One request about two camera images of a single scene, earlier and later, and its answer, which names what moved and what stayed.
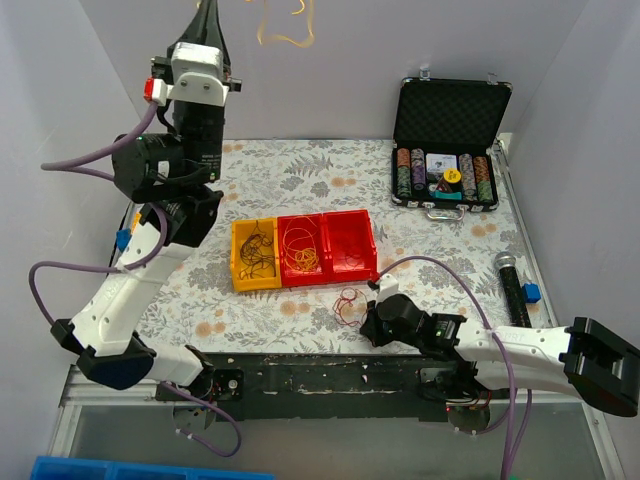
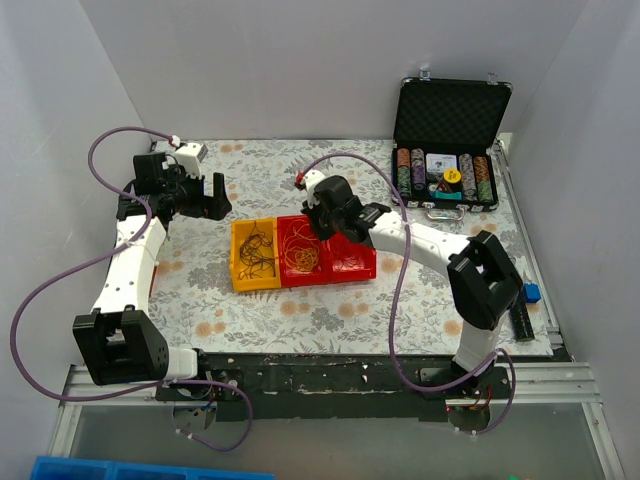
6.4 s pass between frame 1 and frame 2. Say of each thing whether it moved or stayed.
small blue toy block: stayed
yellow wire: stayed
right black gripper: moved
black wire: stayed
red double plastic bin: stayed
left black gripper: moved
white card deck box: stayed
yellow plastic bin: stayed
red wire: moved
